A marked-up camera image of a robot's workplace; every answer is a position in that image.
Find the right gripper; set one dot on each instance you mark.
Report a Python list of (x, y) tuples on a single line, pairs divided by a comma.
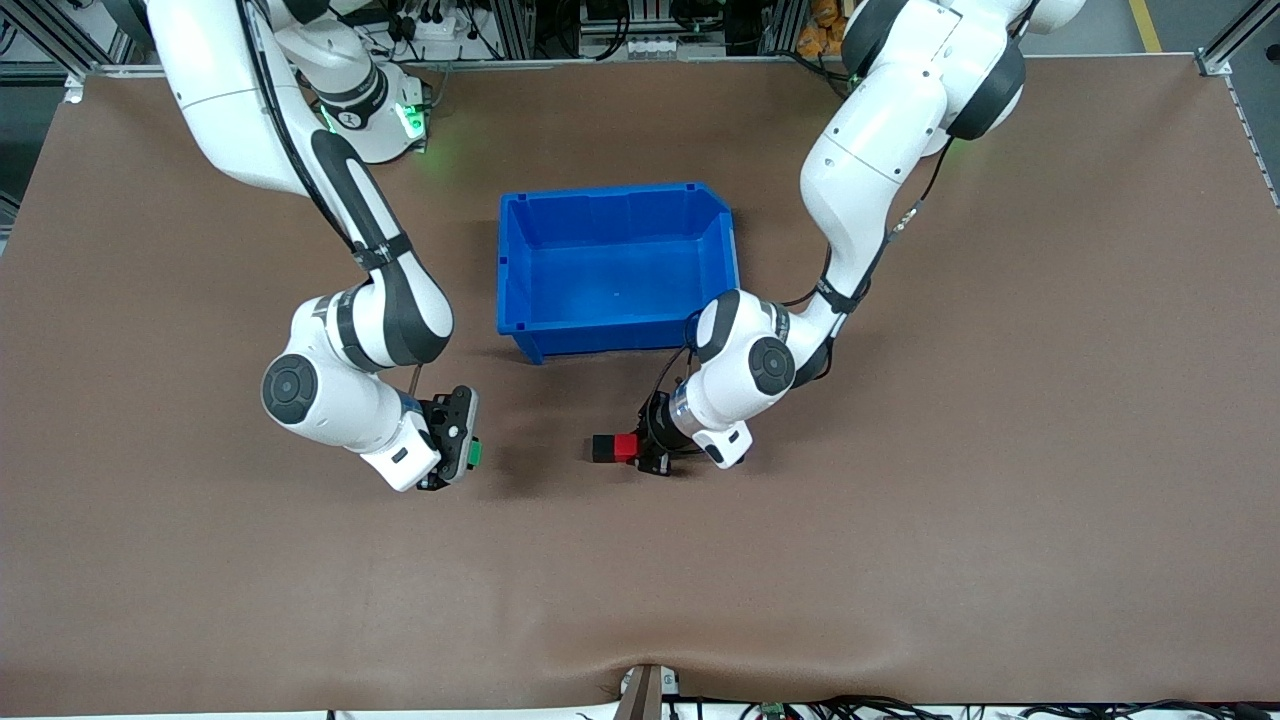
[(433, 413)]

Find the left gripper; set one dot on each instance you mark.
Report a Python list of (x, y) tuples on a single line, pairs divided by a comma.
[(657, 421)]

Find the red cube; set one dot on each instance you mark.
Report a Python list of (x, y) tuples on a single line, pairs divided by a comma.
[(627, 448)]

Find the green cube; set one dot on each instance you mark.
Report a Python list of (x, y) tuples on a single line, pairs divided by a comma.
[(476, 453)]

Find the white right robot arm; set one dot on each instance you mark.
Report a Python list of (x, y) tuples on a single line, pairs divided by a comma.
[(330, 400)]

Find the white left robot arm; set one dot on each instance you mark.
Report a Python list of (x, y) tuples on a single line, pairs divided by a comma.
[(880, 150)]

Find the black cube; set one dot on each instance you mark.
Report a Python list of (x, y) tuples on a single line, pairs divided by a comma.
[(602, 450)]

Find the brown table mat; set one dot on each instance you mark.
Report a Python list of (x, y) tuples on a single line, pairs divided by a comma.
[(640, 560)]

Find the blue plastic storage bin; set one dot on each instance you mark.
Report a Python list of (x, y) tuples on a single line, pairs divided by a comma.
[(610, 260)]

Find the white terminal block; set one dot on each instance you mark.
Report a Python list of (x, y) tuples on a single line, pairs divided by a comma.
[(660, 47)]

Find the white power strip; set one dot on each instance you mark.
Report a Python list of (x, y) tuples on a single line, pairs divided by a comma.
[(430, 28)]

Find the pile of orange packets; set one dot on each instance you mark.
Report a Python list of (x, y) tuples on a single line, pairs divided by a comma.
[(815, 35)]

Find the aluminium corner profile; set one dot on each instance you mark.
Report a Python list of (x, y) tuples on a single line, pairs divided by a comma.
[(1215, 62)]

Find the aluminium frame post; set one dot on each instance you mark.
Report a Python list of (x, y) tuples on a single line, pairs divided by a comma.
[(783, 25), (515, 30)]

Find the aluminium frame with diagonal braces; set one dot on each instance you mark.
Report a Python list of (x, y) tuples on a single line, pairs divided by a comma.
[(60, 45)]

